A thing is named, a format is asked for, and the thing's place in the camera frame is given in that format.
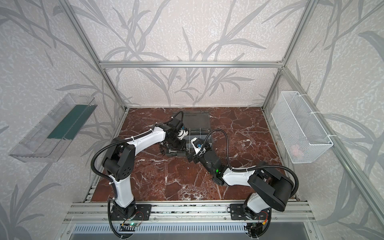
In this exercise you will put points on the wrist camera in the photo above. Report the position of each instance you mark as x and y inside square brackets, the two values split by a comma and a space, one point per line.
[182, 133]
[199, 146]

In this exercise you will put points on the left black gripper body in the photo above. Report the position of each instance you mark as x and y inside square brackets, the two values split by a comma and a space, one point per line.
[173, 147]

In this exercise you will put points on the aluminium cage frame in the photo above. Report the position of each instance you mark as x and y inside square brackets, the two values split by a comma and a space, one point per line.
[355, 173]

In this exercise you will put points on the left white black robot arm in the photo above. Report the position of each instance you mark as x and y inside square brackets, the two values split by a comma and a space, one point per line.
[115, 162]

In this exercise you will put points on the green electronics board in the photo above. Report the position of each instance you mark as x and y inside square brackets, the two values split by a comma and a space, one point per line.
[129, 227]

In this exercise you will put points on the aluminium front rail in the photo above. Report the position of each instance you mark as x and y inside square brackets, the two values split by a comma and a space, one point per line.
[186, 212]

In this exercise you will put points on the white wire mesh basket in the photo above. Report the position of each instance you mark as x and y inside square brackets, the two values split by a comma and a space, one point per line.
[302, 134]

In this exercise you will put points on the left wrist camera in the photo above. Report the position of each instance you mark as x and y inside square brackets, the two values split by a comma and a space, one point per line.
[182, 133]

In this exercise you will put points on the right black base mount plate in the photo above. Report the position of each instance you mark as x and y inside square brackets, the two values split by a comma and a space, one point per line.
[241, 212]

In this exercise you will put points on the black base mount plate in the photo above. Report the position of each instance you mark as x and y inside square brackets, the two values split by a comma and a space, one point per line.
[140, 212]
[241, 212]

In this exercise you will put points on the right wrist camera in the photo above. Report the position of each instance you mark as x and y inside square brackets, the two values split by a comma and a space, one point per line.
[199, 146]

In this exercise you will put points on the grey plastic compartment organizer box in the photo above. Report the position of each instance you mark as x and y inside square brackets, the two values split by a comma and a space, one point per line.
[198, 124]

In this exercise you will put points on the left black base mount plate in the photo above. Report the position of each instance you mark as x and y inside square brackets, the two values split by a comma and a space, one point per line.
[140, 212]

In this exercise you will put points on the clear plastic wall bin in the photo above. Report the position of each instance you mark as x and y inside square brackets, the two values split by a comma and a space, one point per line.
[50, 138]

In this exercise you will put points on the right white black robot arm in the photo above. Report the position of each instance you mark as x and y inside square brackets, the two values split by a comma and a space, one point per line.
[274, 185]

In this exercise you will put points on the pile of black nuts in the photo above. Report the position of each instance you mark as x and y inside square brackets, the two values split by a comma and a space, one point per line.
[163, 149]

